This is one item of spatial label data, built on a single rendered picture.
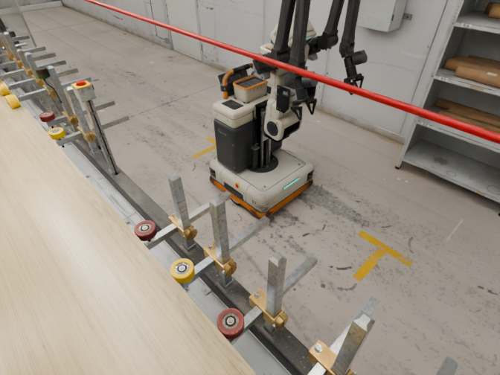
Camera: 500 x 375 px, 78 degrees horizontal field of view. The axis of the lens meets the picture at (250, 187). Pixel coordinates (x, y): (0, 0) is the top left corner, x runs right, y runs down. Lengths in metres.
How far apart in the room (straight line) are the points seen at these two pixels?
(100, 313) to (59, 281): 0.21
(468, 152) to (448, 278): 1.37
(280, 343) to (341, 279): 1.10
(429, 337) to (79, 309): 1.79
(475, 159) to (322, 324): 2.15
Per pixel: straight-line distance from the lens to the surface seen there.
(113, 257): 1.20
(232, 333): 0.96
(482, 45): 3.15
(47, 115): 2.27
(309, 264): 1.20
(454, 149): 3.45
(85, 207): 1.44
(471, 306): 2.41
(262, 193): 2.25
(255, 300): 1.09
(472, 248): 2.74
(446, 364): 1.16
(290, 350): 1.17
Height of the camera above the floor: 1.79
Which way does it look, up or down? 41 degrees down
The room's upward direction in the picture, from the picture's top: 1 degrees counter-clockwise
